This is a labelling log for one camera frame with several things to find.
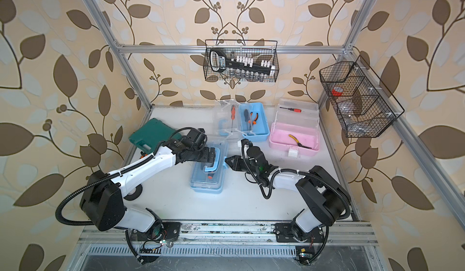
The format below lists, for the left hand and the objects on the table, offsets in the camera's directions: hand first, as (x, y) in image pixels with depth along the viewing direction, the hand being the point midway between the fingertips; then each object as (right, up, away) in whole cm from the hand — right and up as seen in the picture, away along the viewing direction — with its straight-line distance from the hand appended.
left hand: (205, 153), depth 85 cm
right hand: (+10, -4, 0) cm, 10 cm away
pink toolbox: (+49, +10, +21) cm, 54 cm away
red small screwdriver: (+47, +22, +18) cm, 55 cm away
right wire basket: (+68, +21, -12) cm, 72 cm away
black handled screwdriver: (+21, +19, +28) cm, 40 cm away
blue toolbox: (-2, -13, -3) cm, 13 cm away
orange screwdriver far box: (+13, +18, +20) cm, 29 cm away
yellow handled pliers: (+50, +3, +17) cm, 53 cm away
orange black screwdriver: (+3, -9, -5) cm, 11 cm away
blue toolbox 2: (+22, +16, +26) cm, 38 cm away
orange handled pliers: (+26, +15, +27) cm, 40 cm away
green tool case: (-36, +7, +19) cm, 42 cm away
